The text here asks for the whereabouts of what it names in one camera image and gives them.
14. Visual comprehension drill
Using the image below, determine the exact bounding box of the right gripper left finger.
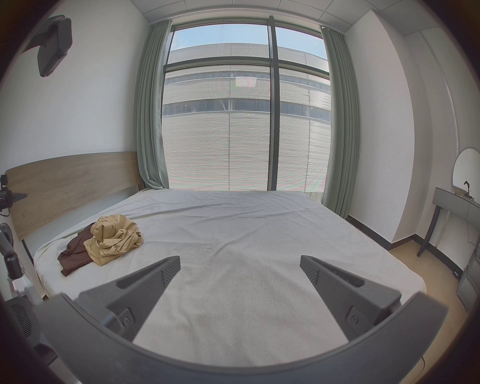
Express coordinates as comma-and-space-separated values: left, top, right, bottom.
76, 256, 181, 342

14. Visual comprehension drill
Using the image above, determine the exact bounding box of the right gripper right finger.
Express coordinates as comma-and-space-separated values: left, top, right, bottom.
299, 255, 402, 344

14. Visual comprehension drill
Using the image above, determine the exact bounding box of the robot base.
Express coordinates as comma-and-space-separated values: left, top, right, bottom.
0, 292, 61, 376

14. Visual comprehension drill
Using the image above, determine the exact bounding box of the bed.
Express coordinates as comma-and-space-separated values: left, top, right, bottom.
5, 151, 427, 358

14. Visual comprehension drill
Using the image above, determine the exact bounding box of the tan garment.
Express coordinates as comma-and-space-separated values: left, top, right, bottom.
82, 214, 145, 267

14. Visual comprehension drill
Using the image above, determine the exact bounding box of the dark brown garment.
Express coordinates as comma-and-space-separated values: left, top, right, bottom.
57, 223, 95, 278

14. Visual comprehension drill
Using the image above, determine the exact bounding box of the grey dressing table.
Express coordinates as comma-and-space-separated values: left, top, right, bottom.
416, 187, 480, 269

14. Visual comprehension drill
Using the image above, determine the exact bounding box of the grey-green curtain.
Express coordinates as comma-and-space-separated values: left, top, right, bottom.
320, 26, 356, 220
134, 19, 173, 190

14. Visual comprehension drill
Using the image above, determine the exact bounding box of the window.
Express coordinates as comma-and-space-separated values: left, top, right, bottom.
161, 17, 333, 194

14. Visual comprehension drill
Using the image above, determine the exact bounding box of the round wall mirror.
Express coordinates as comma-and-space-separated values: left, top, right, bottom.
452, 148, 480, 196

